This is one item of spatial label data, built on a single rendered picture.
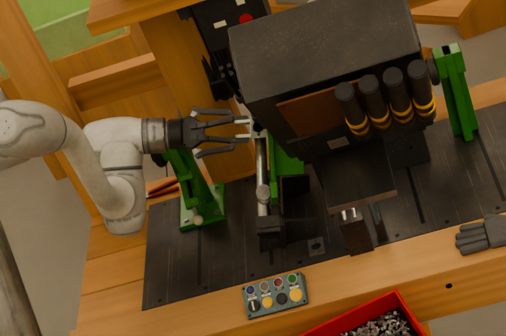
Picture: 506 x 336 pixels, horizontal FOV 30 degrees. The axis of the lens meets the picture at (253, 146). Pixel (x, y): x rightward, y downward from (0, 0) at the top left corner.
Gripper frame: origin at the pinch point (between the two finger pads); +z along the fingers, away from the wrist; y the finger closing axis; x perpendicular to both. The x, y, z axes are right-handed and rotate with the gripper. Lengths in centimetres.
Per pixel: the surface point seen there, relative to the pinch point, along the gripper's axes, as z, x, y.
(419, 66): 33, -56, 0
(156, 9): -20.5, -9.7, 29.2
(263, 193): 2.3, -0.2, -16.4
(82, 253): -79, 187, -19
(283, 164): 7.6, -4.6, -10.0
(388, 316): 29, -11, -47
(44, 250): -98, 198, -16
